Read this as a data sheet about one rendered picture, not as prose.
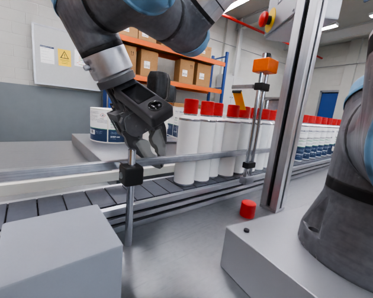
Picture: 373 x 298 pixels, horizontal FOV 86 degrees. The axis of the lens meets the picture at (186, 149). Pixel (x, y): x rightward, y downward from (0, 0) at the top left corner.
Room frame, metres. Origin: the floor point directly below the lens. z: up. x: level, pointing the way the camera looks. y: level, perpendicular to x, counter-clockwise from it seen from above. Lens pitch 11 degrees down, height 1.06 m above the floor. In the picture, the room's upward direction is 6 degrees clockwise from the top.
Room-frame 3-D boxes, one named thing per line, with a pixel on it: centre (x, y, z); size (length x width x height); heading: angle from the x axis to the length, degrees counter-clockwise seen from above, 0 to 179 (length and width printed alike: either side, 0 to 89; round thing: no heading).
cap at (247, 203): (0.44, -0.16, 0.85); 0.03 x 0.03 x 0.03
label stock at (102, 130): (0.96, 0.36, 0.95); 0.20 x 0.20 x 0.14
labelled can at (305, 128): (0.88, -0.49, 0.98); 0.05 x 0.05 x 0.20
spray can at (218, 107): (0.55, -0.07, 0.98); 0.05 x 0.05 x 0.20
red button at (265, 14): (0.62, -0.18, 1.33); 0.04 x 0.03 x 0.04; 4
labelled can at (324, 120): (1.02, -0.67, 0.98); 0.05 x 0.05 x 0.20
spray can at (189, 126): (0.47, 0.00, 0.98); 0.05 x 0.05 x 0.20
